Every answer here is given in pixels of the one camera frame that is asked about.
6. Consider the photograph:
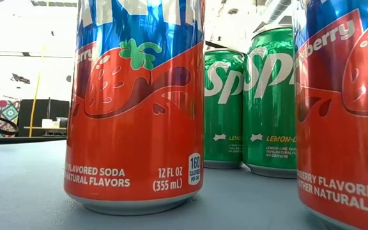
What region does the green Sprite can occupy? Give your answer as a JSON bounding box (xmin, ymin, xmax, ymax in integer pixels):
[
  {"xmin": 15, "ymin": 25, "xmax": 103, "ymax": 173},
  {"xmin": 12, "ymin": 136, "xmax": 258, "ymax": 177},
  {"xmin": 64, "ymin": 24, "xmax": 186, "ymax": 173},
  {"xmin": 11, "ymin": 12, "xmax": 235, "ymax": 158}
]
[
  {"xmin": 241, "ymin": 24, "xmax": 298, "ymax": 179},
  {"xmin": 204, "ymin": 47, "xmax": 245, "ymax": 169}
]

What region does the red Fanta strawberry can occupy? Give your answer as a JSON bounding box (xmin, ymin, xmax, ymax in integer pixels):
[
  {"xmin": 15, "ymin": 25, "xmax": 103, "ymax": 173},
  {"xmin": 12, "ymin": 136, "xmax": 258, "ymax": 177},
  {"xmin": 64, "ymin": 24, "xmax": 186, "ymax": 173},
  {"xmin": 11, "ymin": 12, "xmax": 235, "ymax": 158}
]
[
  {"xmin": 292, "ymin": 0, "xmax": 368, "ymax": 230},
  {"xmin": 63, "ymin": 0, "xmax": 206, "ymax": 216}
]

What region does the black partition panel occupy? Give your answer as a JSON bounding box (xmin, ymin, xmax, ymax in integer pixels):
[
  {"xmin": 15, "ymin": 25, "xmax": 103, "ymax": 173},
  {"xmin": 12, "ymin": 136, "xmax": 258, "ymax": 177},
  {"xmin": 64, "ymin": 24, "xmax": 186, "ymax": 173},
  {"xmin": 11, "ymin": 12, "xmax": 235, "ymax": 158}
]
[{"xmin": 15, "ymin": 98, "xmax": 70, "ymax": 137}]

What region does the white box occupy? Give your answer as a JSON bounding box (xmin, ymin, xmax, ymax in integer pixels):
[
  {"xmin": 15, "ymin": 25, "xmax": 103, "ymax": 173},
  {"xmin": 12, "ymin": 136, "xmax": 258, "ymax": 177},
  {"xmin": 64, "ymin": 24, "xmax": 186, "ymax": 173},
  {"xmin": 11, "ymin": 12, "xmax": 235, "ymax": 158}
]
[{"xmin": 42, "ymin": 118, "xmax": 60, "ymax": 128}]

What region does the desk with wooden top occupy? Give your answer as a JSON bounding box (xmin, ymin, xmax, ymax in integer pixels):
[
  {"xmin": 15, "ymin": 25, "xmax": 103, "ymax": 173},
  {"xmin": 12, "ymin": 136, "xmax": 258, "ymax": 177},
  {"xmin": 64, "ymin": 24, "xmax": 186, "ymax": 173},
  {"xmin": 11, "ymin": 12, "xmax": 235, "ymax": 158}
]
[{"xmin": 23, "ymin": 126, "xmax": 67, "ymax": 137}]

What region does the colourful patchwork quilt panel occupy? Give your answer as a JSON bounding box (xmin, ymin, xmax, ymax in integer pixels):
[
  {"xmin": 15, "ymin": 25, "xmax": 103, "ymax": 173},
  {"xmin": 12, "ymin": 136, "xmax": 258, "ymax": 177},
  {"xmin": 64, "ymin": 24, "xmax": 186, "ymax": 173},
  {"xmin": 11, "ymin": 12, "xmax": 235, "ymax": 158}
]
[{"xmin": 0, "ymin": 96, "xmax": 21, "ymax": 138}]

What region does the grey ventilation duct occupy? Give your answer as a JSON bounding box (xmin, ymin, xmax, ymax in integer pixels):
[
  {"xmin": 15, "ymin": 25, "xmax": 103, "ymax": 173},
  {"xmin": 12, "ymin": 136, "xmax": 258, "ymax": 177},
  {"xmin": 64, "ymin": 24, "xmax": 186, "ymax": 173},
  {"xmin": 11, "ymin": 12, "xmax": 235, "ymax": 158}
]
[{"xmin": 265, "ymin": 0, "xmax": 293, "ymax": 26}]

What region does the yellow cable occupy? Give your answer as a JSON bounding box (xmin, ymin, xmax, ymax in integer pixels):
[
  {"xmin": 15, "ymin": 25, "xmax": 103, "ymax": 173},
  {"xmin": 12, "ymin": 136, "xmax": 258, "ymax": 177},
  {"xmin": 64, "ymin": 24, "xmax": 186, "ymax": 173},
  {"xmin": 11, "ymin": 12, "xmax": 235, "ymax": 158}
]
[{"xmin": 28, "ymin": 44, "xmax": 44, "ymax": 137}]

